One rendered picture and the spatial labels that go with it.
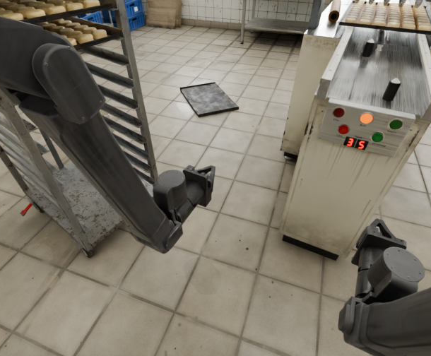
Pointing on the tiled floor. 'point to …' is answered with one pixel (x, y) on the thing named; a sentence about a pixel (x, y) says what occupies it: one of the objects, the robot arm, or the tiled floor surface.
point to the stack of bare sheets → (208, 99)
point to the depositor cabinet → (297, 117)
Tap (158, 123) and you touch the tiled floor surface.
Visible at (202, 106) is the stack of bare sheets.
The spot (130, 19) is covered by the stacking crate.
